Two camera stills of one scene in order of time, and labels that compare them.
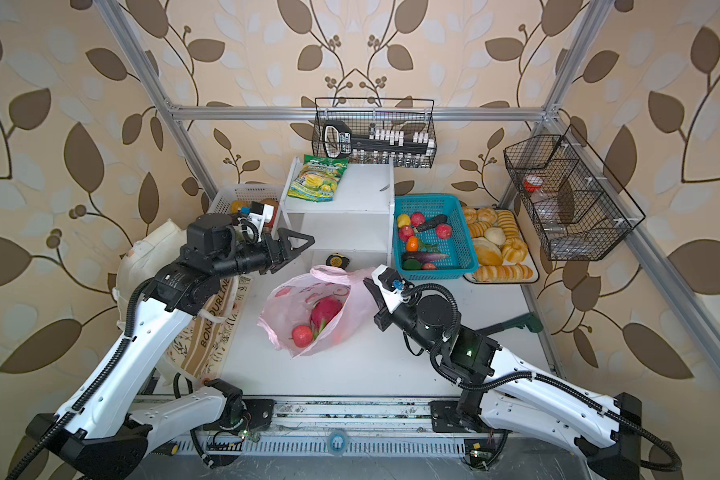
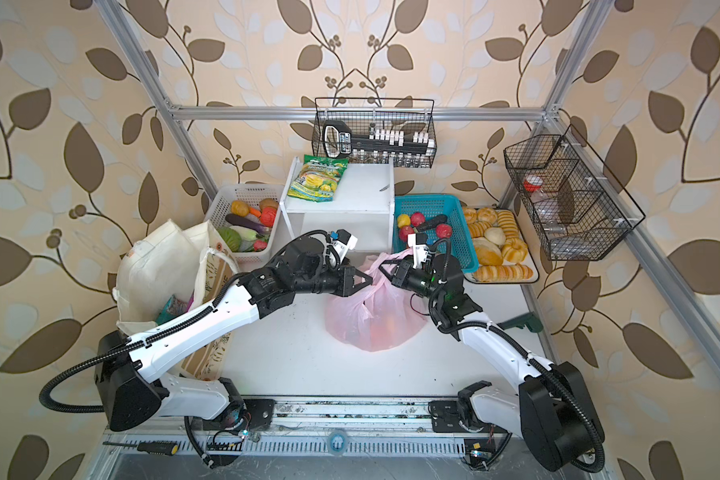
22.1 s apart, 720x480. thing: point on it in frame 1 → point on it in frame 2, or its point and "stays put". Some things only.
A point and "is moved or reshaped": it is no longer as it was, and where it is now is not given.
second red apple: x=417 y=219 stays put
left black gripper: x=282 y=253 → x=346 y=280
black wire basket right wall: x=581 y=209 stays put
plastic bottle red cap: x=545 y=206 stays put
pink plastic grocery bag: x=289 y=305 is moved or reshaped
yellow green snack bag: x=318 y=178 stays put
